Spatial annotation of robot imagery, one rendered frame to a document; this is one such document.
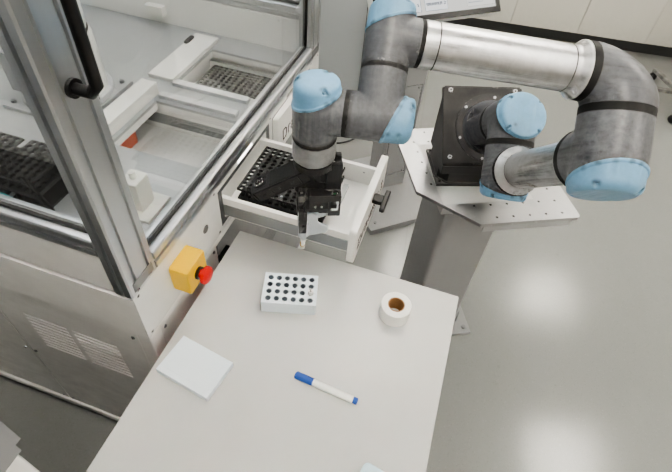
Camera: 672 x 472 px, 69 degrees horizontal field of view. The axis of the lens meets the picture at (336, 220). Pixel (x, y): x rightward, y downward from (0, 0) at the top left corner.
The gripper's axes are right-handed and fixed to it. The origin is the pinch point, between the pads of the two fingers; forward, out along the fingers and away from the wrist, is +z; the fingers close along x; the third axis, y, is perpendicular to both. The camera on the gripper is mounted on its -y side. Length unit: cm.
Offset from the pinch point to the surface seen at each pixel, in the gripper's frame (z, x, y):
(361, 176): 12.0, 29.8, 17.5
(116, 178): -21.3, -6.5, -29.2
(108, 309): 10.9, -9.7, -38.3
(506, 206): 22, 28, 60
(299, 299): 18.5, -4.0, -0.1
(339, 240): 11.0, 6.9, 9.4
